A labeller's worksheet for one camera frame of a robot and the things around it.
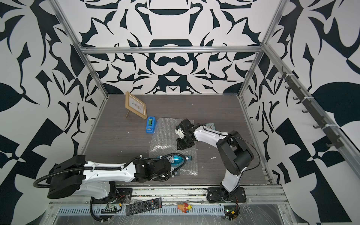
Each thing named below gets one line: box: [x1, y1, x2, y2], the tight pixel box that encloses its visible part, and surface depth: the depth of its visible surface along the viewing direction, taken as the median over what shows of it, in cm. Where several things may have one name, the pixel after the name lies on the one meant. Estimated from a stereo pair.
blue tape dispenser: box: [145, 116, 157, 134], surface depth 100 cm
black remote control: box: [125, 197, 163, 217], surface depth 71 cm
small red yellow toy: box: [177, 202, 194, 214], surface depth 70 cm
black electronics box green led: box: [224, 205, 240, 221], surface depth 73 cm
